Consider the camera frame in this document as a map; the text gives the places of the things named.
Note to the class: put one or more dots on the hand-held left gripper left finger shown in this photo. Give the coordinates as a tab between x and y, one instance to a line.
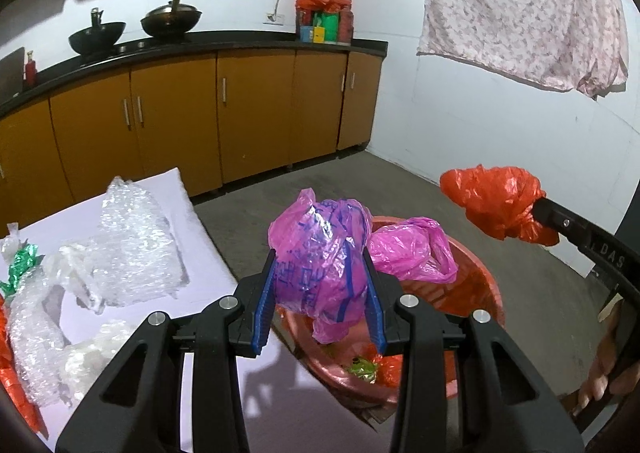
264	313

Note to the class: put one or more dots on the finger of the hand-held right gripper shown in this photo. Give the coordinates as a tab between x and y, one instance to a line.
562	223

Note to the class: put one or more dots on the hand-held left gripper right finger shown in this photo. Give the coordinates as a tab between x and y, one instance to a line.
375	318

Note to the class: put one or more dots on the plain pink plastic bag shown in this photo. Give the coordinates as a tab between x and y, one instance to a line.
410	248

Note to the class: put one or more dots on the pink printed plastic bag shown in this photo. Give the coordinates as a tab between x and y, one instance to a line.
320	253

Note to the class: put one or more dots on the red plastic basin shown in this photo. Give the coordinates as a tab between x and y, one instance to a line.
467	293

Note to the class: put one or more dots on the large bubble wrap sheet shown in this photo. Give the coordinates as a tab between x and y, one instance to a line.
135	243

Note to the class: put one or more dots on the white bubble wrap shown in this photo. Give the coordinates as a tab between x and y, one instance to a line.
100	353

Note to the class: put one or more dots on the bubble wrap piece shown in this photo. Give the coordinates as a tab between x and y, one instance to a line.
35	343

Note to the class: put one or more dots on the green foil wrapper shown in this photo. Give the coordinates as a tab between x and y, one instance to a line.
20	265

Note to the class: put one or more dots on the person's right hand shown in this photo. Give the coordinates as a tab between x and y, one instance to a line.
600	363

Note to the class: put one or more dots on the green gold snack wrapper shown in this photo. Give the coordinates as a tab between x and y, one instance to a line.
362	368

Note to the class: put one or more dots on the small orange plastic bag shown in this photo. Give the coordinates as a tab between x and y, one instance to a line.
390	370

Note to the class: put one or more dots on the orange lower kitchen cabinet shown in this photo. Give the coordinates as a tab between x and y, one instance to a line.
175	123

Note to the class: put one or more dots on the floral hanging cloth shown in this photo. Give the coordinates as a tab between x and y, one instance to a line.
520	8

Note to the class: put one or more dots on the black kitchen countertop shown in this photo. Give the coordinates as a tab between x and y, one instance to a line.
225	40

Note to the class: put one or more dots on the black cooktop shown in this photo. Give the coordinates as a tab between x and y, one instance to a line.
135	47

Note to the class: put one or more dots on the wok with spatula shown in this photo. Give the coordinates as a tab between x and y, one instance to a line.
170	23

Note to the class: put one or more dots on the red plastic bag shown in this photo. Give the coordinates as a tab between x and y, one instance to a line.
320	0

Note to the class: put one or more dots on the black wok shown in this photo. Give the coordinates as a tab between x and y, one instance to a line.
95	38

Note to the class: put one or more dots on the red bottle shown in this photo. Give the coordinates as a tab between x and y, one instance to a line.
31	73

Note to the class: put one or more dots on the dark cutting board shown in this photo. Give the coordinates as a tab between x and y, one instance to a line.
11	78

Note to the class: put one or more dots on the white wall socket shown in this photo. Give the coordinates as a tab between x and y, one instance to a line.
274	19

